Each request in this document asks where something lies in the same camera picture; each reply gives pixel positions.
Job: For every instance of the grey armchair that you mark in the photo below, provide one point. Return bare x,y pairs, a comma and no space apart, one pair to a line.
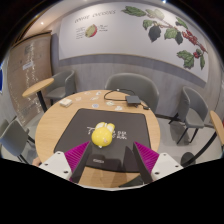
13,138
133,83
193,110
61,88

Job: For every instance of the yellow computer mouse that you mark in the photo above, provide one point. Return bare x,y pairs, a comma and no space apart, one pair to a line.
101,136

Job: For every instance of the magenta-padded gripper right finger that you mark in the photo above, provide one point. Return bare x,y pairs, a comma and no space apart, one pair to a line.
166,165

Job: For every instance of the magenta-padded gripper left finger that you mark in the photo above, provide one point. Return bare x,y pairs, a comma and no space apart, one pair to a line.
55,165

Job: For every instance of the black mouse pad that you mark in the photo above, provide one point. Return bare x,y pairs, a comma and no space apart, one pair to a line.
80,130

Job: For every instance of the ceiling lights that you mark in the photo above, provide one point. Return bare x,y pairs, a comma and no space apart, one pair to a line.
42,23

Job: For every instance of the small black box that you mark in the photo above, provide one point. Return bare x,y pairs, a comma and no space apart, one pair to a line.
133,100

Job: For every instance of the small white packet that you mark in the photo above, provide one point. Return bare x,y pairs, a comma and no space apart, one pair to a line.
98,93
95,105
118,108
87,93
110,103
94,98
78,98

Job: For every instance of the white coffee plant wall mural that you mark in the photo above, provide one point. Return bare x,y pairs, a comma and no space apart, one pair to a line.
126,36

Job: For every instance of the small white box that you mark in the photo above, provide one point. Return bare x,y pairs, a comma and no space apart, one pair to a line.
65,102

